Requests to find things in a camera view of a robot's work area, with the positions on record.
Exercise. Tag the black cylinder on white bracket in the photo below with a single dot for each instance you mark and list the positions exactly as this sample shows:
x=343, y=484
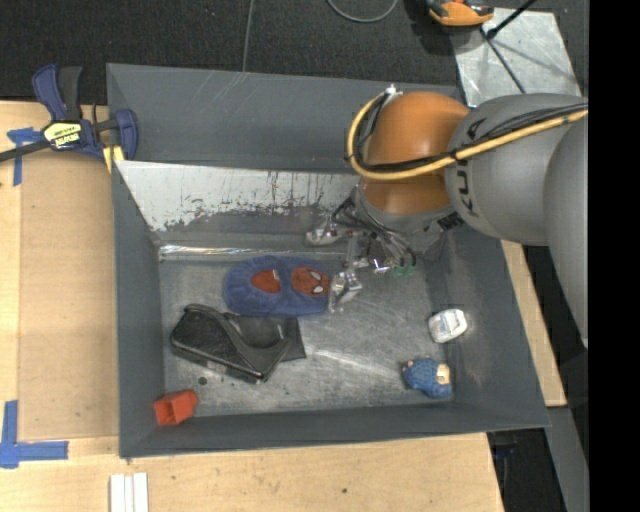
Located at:
x=450, y=222

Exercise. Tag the blue toy figure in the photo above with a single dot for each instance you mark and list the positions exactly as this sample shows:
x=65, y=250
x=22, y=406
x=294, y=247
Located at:
x=425, y=377

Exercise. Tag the red-orange block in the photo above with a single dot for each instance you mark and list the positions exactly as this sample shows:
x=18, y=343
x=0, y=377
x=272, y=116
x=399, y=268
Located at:
x=175, y=407

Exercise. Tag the grey metal bin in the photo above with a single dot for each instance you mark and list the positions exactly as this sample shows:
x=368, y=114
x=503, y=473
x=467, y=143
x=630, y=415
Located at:
x=350, y=350

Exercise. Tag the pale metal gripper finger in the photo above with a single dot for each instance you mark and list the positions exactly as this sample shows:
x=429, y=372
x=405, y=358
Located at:
x=320, y=236
x=344, y=291

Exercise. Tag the black open case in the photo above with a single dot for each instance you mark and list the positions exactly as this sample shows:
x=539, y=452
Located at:
x=215, y=340

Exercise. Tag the white packet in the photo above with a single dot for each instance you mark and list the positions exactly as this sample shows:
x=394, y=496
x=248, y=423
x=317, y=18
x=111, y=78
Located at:
x=446, y=326

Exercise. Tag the blue slipper with red face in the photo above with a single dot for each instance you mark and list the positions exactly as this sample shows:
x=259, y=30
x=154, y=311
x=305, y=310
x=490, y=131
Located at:
x=310, y=285
x=245, y=295

